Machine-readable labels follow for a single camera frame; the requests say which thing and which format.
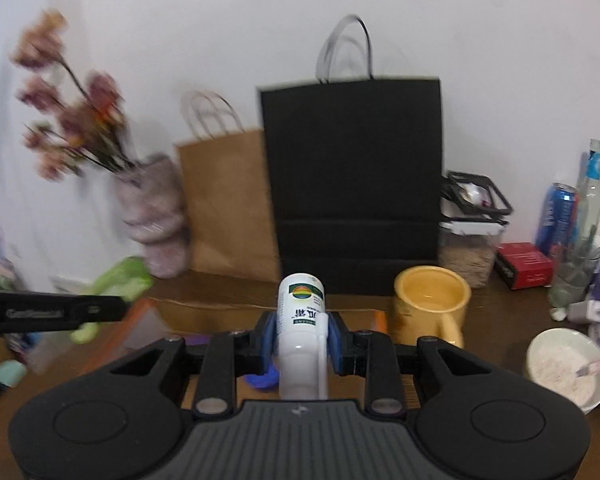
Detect blue soda can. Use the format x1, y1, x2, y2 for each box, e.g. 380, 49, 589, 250
535, 182, 580, 259

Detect mottled pink ceramic vase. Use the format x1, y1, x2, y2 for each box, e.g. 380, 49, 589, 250
110, 153, 191, 280

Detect blue bottle cap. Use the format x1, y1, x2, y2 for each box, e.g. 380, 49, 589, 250
245, 365, 281, 391

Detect black paper bag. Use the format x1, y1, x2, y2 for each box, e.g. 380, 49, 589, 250
257, 13, 444, 297

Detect clear food container black lid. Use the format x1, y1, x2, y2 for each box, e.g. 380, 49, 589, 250
437, 169, 514, 290

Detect small red box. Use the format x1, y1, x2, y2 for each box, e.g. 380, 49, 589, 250
494, 242, 555, 290

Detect teal round object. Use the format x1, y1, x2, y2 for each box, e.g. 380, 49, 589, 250
0, 359, 27, 394

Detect brown paper bag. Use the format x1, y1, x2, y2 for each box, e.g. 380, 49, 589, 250
173, 90, 284, 284

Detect white plastic bottle green label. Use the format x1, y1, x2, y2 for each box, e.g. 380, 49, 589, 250
275, 273, 330, 401

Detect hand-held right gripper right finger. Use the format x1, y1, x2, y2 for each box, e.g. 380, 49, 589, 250
327, 312, 486, 417

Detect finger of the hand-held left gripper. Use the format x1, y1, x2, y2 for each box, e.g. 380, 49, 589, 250
0, 290, 127, 336

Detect green clear plastic bottle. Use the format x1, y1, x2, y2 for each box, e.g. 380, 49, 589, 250
72, 256, 154, 345

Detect red cardboard box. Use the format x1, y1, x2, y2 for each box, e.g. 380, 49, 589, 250
87, 295, 421, 409

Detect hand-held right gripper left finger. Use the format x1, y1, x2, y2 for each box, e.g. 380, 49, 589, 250
111, 312, 281, 417

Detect clear glass bottle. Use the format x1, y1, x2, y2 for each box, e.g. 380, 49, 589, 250
548, 138, 600, 309

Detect white bowl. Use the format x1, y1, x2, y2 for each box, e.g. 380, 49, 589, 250
524, 328, 600, 415

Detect dried pink flowers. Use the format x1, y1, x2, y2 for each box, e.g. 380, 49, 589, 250
9, 9, 136, 181

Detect yellow mug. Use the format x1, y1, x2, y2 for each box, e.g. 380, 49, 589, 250
393, 265, 472, 349

